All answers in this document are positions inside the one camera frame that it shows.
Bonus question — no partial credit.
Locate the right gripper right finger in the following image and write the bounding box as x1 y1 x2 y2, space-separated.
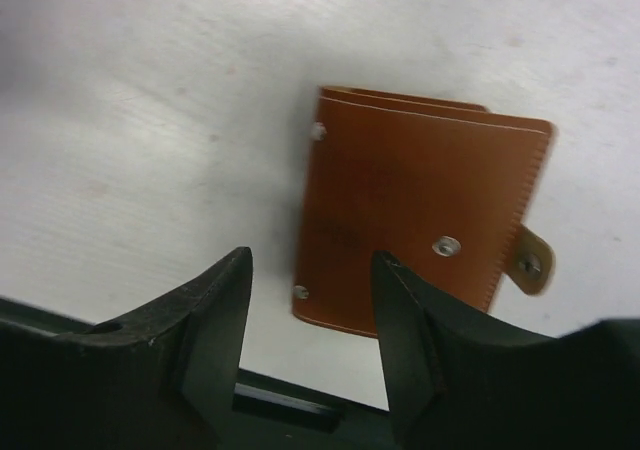
371 252 639 449

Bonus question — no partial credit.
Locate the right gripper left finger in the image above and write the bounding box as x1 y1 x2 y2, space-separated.
1 247 253 449

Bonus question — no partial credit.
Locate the brown leather card holder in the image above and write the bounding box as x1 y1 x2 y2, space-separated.
292 86 556 337

